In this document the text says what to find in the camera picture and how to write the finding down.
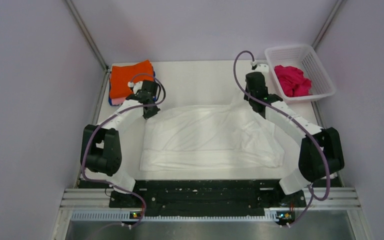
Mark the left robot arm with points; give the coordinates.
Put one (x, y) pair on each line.
(101, 150)

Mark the folded orange t shirt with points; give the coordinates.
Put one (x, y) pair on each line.
(121, 75)

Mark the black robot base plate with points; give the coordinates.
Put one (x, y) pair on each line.
(258, 192)

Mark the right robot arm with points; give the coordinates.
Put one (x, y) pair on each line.
(320, 153)

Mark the crumpled magenta t shirt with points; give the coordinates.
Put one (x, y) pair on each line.
(292, 81)

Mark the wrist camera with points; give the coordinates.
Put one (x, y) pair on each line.
(135, 87)
(260, 67)

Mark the folded pink t shirt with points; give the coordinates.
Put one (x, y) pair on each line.
(118, 101)

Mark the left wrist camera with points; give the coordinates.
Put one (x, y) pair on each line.
(135, 87)

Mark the white printed t shirt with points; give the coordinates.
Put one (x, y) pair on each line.
(210, 137)

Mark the white plastic laundry basket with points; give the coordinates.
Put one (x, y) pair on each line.
(304, 58)

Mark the aluminium frame rail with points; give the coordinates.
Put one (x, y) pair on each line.
(93, 204)

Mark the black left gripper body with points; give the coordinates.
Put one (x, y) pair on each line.
(150, 113)

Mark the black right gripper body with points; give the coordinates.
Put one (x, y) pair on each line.
(247, 95)

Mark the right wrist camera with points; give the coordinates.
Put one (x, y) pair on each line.
(260, 67)

